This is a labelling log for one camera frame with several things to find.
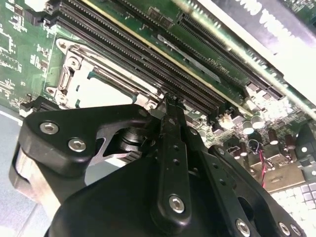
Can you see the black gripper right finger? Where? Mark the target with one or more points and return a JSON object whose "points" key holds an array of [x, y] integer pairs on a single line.
{"points": [[234, 192]]}

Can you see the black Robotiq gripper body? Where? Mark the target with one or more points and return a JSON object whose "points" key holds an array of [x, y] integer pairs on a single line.
{"points": [[111, 205]]}

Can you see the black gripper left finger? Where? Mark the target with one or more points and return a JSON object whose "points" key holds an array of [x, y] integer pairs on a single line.
{"points": [[61, 148]]}

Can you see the metal socket cover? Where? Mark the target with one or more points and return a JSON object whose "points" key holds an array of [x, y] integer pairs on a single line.
{"points": [[111, 79]]}

